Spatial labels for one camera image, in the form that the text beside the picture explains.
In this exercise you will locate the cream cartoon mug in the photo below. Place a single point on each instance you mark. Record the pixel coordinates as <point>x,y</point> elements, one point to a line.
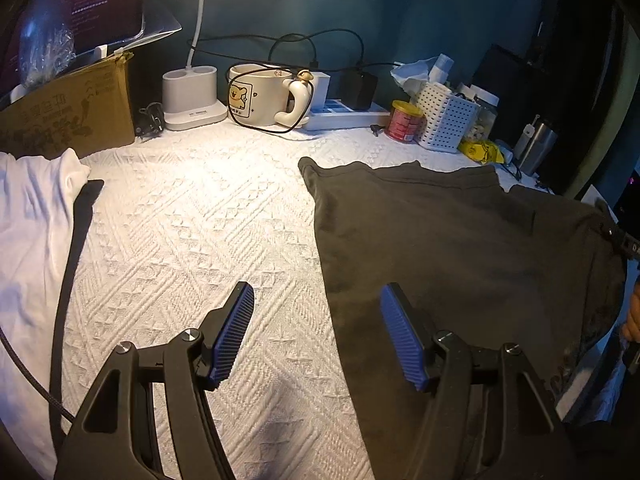
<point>255,105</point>

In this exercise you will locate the black box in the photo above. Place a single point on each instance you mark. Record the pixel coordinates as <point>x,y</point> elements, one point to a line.
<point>510,75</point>

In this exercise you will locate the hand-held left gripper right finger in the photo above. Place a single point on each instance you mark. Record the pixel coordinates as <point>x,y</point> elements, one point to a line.
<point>402,335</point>

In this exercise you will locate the steel tumbler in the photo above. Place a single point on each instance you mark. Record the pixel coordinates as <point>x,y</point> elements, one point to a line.
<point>537,147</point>

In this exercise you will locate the glass jar with white lid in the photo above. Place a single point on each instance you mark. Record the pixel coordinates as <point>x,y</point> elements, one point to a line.
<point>485,115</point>

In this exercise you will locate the white textured table cloth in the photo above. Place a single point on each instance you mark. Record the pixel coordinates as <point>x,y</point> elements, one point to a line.
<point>200,220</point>

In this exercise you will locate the white plastic basket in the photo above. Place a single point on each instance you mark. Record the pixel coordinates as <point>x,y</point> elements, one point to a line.
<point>445,115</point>

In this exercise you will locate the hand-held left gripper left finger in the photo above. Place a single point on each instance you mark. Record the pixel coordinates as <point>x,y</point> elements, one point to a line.
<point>232,335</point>

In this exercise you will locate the red can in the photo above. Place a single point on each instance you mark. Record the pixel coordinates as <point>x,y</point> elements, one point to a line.
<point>402,122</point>

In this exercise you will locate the clear plastic bag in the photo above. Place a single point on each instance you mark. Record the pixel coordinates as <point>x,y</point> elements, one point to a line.
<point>47,55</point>

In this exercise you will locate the white charger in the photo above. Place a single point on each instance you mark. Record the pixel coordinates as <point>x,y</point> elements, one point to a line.
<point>321,92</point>

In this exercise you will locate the black power adapter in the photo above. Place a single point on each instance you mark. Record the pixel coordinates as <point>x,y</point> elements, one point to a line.
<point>357,90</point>

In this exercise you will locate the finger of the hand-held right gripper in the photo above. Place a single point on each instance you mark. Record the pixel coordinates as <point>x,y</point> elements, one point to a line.
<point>612,225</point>

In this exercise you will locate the dark grey t-shirt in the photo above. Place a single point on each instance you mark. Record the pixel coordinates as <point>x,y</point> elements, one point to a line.
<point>450,260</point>

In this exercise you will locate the laptop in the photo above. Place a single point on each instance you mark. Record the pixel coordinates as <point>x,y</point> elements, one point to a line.
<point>100,0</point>

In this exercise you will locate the white desk lamp base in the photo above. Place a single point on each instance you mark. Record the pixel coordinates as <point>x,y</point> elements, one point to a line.
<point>190,95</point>

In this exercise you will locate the yellow snack packet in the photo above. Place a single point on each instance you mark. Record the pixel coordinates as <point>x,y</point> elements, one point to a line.
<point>477,150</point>

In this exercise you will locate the person's right hand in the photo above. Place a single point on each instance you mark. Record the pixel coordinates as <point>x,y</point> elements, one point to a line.
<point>634,310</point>

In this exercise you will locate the cardboard box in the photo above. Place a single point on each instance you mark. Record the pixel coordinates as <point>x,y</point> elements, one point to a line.
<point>65,115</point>

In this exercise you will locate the white tissue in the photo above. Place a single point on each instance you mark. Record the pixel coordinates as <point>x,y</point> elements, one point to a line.
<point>415,72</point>

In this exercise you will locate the white garment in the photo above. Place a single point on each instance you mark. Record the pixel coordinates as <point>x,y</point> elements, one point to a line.
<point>30,235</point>

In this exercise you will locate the white power strip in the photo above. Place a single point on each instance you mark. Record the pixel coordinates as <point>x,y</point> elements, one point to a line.
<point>345,119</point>

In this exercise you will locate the black clip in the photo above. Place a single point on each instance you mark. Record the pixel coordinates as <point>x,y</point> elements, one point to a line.
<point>150,120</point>

